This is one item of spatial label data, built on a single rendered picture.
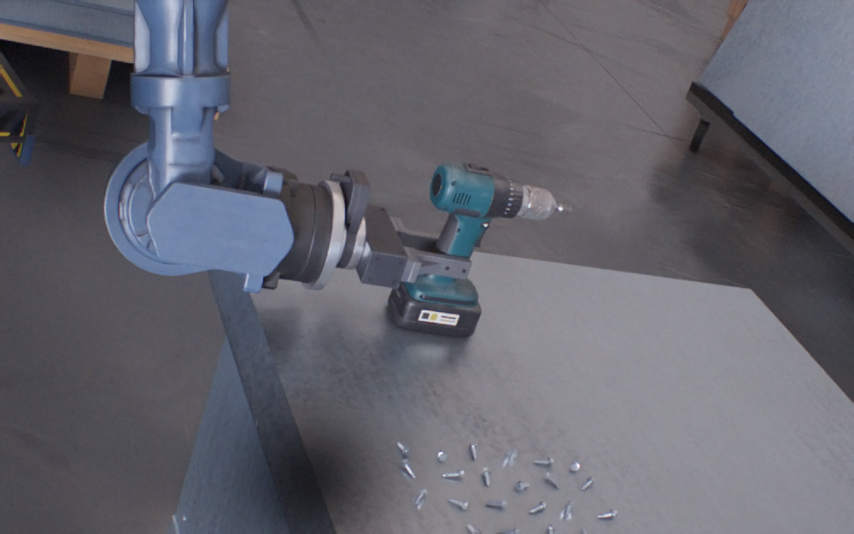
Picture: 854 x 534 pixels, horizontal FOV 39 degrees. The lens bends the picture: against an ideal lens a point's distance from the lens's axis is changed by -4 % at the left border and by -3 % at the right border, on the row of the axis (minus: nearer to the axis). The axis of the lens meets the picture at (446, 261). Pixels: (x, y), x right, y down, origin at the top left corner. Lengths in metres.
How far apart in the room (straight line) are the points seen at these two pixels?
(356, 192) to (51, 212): 1.60
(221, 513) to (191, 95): 0.65
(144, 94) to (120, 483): 0.98
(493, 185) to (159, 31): 0.46
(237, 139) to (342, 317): 2.09
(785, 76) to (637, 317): 2.79
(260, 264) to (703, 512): 0.62
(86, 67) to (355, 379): 2.29
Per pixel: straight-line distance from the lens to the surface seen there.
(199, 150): 1.51
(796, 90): 4.60
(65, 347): 2.60
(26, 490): 2.24
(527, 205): 1.64
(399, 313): 1.66
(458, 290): 1.67
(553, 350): 1.77
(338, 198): 1.56
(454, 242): 1.63
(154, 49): 1.51
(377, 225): 1.62
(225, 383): 1.86
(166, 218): 1.47
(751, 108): 4.72
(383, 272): 1.57
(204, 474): 1.94
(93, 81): 3.71
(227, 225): 1.48
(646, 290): 2.06
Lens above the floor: 1.47
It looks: 26 degrees down
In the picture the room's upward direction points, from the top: 21 degrees clockwise
